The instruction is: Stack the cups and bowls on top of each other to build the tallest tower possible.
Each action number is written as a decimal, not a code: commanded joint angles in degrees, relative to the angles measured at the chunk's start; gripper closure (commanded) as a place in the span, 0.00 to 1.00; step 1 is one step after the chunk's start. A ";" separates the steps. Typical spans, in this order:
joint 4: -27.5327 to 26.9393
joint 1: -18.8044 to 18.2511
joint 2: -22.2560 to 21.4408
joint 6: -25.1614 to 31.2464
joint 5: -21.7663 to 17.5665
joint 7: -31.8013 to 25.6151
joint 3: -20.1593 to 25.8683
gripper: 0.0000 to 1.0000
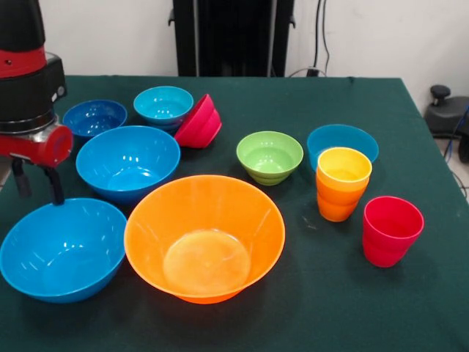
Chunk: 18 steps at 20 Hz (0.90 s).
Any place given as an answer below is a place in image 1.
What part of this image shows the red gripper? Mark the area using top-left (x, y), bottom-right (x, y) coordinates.
top-left (0, 124), bottom-right (74, 205)

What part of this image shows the large blue bowl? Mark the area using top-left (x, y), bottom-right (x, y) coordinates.
top-left (0, 197), bottom-right (128, 304)
top-left (75, 125), bottom-right (182, 205)

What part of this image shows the small red bowl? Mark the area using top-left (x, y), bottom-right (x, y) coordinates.
top-left (174, 93), bottom-right (224, 150)

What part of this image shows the yellow plastic cup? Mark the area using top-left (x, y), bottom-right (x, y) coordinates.
top-left (317, 147), bottom-right (373, 184)

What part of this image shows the small dark blue bowl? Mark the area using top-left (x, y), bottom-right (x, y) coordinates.
top-left (62, 99), bottom-right (128, 144)

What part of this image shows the small light blue bowl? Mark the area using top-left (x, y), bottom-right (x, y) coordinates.
top-left (133, 85), bottom-right (194, 133)

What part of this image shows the large orange bowl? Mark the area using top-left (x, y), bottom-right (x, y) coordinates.
top-left (123, 174), bottom-right (287, 305)

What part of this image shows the small green bowl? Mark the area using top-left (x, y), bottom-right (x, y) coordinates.
top-left (235, 131), bottom-right (305, 186)

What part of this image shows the dark green table cloth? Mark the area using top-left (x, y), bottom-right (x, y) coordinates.
top-left (0, 75), bottom-right (469, 352)

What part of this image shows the orange plastic cup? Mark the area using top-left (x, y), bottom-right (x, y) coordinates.
top-left (316, 175), bottom-right (369, 222)

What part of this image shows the shallow blue ribbed bowl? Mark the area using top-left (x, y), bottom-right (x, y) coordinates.
top-left (306, 124), bottom-right (380, 173)

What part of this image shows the red plastic cup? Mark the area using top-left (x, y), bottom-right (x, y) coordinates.
top-left (362, 196), bottom-right (425, 268)

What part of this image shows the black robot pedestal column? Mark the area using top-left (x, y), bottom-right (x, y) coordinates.
top-left (168, 0), bottom-right (297, 78)

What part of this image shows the black hanging cable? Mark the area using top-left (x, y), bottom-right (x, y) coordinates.
top-left (313, 0), bottom-right (330, 73)

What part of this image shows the grey pedestal foot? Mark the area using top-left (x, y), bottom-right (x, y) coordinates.
top-left (424, 84), bottom-right (469, 135)

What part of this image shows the blue cable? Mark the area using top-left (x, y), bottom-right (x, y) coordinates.
top-left (443, 106), bottom-right (469, 161)

